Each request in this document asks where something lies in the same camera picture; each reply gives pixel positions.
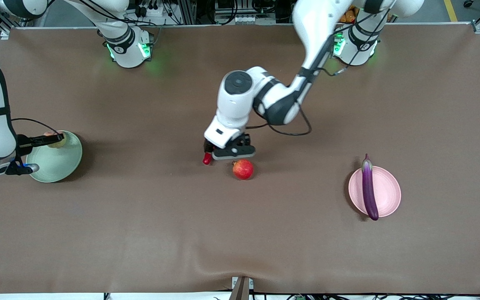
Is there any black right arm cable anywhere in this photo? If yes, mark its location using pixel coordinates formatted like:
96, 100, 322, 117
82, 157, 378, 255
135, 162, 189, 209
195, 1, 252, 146
0, 12, 60, 135

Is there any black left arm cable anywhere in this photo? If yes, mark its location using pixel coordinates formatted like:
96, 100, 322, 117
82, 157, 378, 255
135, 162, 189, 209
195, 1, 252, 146
246, 8, 390, 137

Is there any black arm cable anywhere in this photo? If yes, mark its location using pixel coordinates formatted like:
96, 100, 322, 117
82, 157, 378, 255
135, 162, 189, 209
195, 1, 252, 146
246, 8, 390, 137
0, 12, 60, 135

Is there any red pomegranate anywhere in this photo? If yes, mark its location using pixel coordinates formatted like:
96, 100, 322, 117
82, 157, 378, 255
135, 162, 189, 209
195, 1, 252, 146
232, 159, 255, 180

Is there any white power strip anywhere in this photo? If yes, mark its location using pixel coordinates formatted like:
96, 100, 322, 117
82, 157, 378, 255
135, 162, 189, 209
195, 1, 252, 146
134, 0, 161, 18

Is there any pink plate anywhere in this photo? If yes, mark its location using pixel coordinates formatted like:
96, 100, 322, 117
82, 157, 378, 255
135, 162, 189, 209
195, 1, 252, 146
348, 166, 402, 218

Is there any orange pink peach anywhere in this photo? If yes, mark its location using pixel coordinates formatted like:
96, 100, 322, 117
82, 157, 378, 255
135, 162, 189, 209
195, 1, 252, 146
43, 131, 67, 149

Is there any bag of orange fruit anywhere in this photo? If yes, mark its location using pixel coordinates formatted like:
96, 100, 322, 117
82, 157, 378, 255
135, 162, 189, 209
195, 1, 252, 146
339, 7, 358, 24

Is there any aluminium frame post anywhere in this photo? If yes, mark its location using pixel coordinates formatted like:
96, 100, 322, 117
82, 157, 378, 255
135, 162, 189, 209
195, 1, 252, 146
180, 0, 197, 25

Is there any brown table cloth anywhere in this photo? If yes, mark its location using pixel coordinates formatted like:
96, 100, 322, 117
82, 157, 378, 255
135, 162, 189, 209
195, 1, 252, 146
0, 23, 480, 294

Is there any purple eggplant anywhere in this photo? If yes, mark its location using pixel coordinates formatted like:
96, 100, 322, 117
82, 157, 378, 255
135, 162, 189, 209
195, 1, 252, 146
361, 153, 380, 221

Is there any light green plate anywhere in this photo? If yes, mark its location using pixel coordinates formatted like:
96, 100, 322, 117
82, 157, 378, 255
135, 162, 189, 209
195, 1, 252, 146
26, 130, 83, 183

